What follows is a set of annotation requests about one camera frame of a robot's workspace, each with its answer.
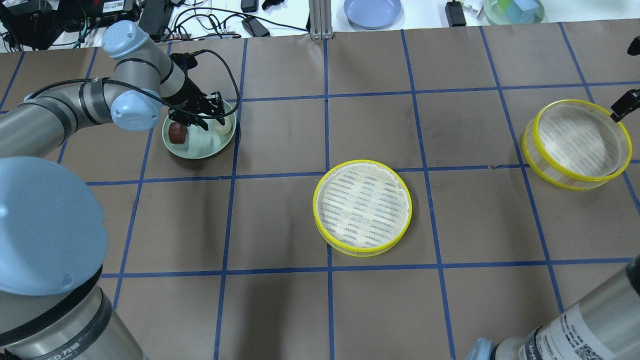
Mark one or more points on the blue foam cube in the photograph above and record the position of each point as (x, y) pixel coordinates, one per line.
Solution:
(522, 11)

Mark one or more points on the green foam cube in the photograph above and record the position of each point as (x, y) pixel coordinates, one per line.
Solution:
(504, 4)

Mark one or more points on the black electronics box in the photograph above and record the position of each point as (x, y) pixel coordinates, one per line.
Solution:
(76, 15)

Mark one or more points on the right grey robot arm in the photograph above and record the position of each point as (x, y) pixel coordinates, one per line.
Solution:
(578, 146)

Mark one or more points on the yellow bamboo steamer base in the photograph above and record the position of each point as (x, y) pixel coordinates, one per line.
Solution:
(362, 208)

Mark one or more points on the white half-round bun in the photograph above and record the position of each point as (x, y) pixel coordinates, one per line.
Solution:
(223, 126)

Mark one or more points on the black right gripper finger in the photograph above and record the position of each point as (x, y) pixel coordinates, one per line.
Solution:
(626, 104)

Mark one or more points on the mint green round plate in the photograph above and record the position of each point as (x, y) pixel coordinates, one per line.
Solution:
(199, 143)

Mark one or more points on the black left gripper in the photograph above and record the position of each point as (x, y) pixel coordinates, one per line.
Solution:
(189, 96)

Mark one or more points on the clear glass bowl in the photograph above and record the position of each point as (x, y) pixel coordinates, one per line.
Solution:
(496, 16)

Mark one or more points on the blue round plate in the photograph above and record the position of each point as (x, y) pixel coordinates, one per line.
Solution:
(372, 14)

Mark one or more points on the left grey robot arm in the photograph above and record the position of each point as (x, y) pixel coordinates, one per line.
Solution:
(53, 237)

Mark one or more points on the aluminium frame post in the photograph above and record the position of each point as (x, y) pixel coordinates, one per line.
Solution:
(320, 17)

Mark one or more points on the dark red bun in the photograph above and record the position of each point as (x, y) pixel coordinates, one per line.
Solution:
(177, 133)

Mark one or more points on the black power adapter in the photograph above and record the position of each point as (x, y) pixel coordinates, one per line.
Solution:
(454, 13)

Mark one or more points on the black power brick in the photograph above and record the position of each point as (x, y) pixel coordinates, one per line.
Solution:
(255, 28)

